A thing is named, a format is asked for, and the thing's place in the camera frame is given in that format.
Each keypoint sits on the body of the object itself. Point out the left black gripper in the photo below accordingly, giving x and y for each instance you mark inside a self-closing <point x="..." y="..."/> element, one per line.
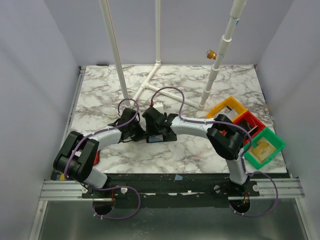
<point x="141" y="131"/>

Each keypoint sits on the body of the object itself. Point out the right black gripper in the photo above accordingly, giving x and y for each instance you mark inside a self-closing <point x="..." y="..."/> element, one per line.
<point x="152" y="122"/>

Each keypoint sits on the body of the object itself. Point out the black leather card holder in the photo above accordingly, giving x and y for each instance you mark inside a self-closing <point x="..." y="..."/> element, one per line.
<point x="161" y="137"/>

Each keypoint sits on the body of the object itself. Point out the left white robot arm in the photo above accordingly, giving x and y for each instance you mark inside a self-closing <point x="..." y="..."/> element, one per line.
<point x="77" y="153"/>

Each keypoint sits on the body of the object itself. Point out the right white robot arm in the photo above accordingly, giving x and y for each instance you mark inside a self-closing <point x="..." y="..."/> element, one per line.
<point x="227" y="138"/>

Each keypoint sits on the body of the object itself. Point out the yellow plastic bin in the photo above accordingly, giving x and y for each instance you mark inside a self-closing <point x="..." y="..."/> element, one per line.
<point x="230" y="107"/>

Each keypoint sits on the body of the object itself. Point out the orange knob on pipe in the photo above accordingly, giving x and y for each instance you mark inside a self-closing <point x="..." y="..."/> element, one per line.
<point x="210" y="54"/>

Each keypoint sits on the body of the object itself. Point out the red plastic bin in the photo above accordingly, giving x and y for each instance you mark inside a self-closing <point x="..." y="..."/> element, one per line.
<point x="250" y="123"/>

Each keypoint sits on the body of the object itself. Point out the green plastic bin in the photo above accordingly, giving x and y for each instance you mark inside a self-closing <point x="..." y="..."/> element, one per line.
<point x="265" y="146"/>

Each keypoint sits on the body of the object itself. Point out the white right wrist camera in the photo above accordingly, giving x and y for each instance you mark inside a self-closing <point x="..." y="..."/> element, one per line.
<point x="159" y="107"/>

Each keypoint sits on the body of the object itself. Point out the red black handled tool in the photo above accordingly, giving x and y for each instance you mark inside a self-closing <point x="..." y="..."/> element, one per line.
<point x="97" y="158"/>

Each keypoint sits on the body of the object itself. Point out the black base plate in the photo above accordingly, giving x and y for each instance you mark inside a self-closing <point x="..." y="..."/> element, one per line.
<point x="192" y="190"/>

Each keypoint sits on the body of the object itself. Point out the left aluminium side rail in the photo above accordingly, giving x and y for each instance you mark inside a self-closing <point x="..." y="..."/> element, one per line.
<point x="82" y="70"/>

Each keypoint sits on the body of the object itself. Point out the white PVC pipe frame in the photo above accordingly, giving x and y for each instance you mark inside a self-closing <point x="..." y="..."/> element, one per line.
<point x="235" y="14"/>

